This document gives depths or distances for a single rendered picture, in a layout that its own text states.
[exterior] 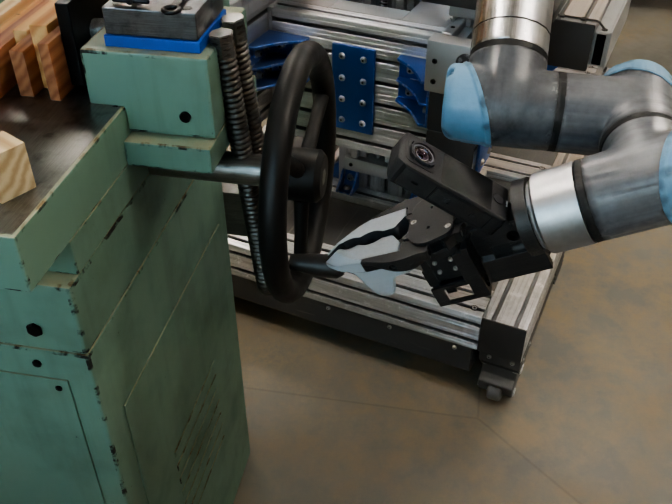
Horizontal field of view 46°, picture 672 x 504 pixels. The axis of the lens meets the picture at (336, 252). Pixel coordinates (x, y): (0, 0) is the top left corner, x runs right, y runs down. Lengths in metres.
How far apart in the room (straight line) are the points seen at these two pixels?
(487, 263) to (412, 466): 0.91
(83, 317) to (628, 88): 0.56
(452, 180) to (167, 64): 0.31
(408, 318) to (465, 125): 0.93
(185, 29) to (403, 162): 0.27
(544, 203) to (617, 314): 1.33
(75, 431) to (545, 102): 0.61
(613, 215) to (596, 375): 1.18
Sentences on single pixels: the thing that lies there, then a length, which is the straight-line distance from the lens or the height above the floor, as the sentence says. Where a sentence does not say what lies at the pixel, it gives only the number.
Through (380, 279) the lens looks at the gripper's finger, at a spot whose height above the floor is 0.79.
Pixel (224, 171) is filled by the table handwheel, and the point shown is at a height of 0.81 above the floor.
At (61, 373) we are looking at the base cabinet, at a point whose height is 0.68.
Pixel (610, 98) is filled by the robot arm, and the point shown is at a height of 0.96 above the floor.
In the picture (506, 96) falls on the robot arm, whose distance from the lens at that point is 0.75.
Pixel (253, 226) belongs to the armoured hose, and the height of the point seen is 0.73.
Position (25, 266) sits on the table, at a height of 0.87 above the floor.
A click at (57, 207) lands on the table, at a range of 0.75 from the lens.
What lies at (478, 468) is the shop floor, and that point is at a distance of 1.63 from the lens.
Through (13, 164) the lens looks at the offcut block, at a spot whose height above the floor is 0.93.
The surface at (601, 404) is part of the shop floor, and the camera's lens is 1.80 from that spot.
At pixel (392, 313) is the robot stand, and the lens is 1.66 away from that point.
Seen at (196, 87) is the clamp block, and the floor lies 0.93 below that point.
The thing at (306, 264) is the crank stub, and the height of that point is 0.78.
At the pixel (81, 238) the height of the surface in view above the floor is 0.83.
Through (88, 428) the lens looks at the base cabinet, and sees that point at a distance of 0.94.
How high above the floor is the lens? 1.29
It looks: 38 degrees down
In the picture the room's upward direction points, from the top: straight up
